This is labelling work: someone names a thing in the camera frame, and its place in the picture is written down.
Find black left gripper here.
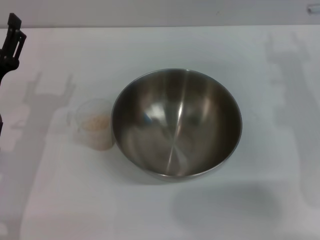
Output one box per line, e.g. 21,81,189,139
0,12,27,85

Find beige rice grains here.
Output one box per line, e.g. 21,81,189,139
83,116,111,132

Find clear plastic measuring cup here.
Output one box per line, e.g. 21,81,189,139
53,98,116,151

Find stainless steel mixing bowl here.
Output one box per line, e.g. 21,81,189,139
110,67,244,183

